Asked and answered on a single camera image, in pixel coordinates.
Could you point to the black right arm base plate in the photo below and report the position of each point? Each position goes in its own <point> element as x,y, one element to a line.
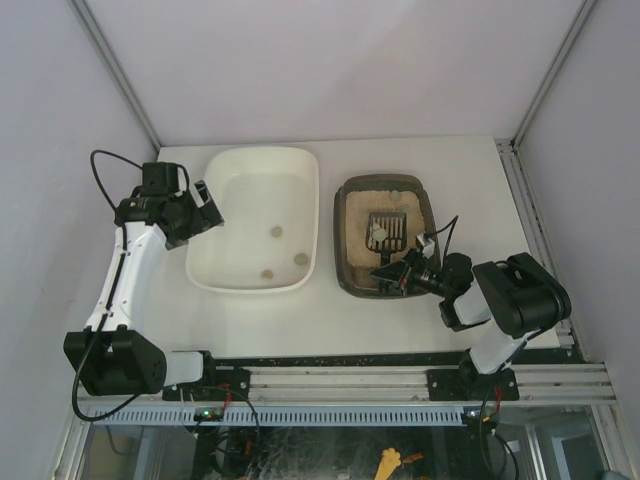
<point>472,382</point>

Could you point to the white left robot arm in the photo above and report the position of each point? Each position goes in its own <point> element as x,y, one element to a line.
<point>111,355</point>

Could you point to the dark translucent litter box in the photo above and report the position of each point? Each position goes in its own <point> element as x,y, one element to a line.
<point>353,202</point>

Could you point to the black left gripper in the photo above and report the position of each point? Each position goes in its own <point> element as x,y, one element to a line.
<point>201,215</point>

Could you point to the yellow paw shaped object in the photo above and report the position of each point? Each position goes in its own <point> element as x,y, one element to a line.
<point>389,462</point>

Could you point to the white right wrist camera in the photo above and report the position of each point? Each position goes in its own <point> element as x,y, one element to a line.
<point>426,244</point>

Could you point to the white plastic bin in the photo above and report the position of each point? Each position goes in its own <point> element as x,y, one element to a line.
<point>258,188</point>

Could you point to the aluminium front frame rail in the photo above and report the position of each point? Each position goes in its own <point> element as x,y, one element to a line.
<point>579,384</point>

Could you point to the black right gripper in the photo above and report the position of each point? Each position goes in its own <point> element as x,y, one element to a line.
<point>404,270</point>

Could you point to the grey slotted cable duct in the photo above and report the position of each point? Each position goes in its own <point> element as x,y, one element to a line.
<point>295,416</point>

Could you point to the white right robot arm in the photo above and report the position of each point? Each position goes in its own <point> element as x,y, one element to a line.
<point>517,298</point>

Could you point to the black slotted litter scoop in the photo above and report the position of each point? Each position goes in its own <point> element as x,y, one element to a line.
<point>395,224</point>

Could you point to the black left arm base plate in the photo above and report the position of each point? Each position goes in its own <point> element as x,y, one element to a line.
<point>217,385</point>

